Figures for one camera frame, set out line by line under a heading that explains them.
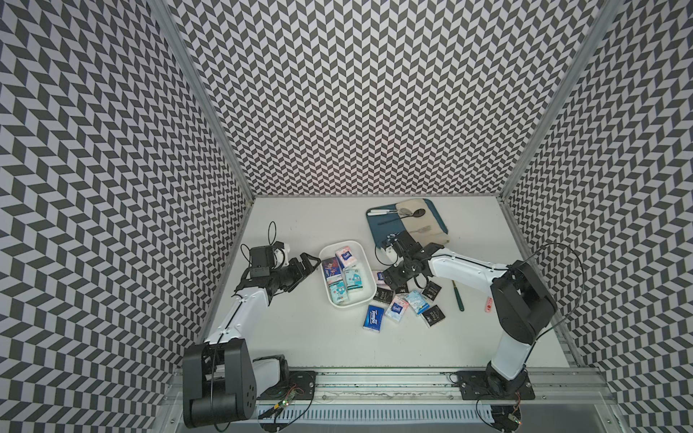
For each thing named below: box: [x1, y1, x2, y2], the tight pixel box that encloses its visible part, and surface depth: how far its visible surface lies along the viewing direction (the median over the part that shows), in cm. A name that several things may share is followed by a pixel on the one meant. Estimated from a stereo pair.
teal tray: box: [366, 197, 449, 249], surface depth 110 cm
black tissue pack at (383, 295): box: [372, 286, 395, 305], surface depth 89 cm
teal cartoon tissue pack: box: [344, 267, 364, 293], surface depth 93 cm
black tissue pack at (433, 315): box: [422, 304, 446, 327], surface depth 86 cm
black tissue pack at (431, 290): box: [421, 280, 443, 302], surface depth 91 cm
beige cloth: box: [395, 198, 450, 247], surface depth 110 cm
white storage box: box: [318, 239, 378, 309], surface depth 93 cm
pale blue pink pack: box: [385, 294, 410, 323], surface depth 86 cm
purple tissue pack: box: [322, 257, 342, 278], surface depth 93 cm
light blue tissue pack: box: [404, 290, 431, 315], surface depth 88 cm
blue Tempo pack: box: [362, 304, 386, 333], surface depth 84 cm
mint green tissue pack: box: [328, 280, 349, 305], surface depth 90 cm
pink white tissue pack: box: [335, 245, 358, 268], surface depth 95 cm
